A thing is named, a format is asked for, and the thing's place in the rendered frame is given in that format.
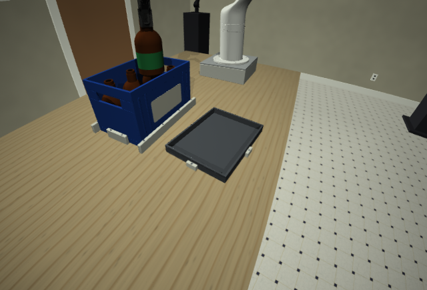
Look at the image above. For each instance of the blue bottle crate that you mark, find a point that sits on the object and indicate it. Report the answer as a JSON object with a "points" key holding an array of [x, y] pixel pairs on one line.
{"points": [[146, 107]]}

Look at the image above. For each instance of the brown glass bottle with green label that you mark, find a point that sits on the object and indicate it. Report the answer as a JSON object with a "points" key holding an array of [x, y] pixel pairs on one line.
{"points": [[149, 52]]}

